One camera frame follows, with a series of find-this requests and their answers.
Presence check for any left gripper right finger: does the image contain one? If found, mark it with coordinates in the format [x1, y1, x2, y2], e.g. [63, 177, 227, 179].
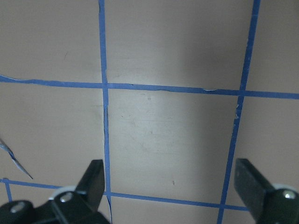
[234, 158, 276, 224]

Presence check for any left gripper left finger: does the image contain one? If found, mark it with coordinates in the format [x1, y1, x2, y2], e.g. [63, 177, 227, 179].
[75, 160, 105, 224]

